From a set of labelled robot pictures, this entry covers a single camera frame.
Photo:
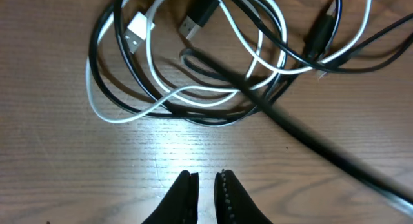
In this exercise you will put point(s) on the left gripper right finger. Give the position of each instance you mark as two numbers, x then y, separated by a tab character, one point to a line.
232	202

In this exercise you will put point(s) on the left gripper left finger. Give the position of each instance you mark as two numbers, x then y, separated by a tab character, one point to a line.
180	203

